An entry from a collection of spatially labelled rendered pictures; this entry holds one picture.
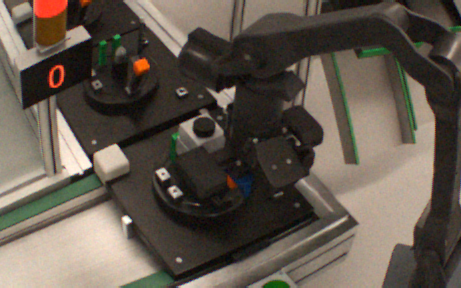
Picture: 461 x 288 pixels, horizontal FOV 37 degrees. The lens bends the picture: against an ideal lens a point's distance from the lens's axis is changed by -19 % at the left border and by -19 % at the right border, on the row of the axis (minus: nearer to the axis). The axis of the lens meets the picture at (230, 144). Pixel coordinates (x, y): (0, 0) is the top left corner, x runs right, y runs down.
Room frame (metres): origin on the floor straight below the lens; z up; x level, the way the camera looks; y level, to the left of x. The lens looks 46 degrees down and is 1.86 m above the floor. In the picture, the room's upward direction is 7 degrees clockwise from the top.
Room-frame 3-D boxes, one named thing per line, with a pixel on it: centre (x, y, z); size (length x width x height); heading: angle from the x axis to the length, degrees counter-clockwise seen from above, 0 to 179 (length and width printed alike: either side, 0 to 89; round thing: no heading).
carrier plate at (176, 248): (0.77, 0.04, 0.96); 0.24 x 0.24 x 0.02; 39
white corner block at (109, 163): (0.78, 0.17, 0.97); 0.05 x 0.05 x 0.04; 39
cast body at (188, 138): (0.77, 0.04, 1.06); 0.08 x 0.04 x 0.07; 39
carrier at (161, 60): (0.96, 0.20, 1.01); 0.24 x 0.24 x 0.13; 39
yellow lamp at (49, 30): (0.74, 0.26, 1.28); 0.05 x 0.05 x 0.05
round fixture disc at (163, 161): (0.77, 0.04, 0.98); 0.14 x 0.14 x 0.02
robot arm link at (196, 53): (0.71, 0.01, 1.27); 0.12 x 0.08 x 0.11; 60
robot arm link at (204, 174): (0.69, -0.03, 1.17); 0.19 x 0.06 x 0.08; 129
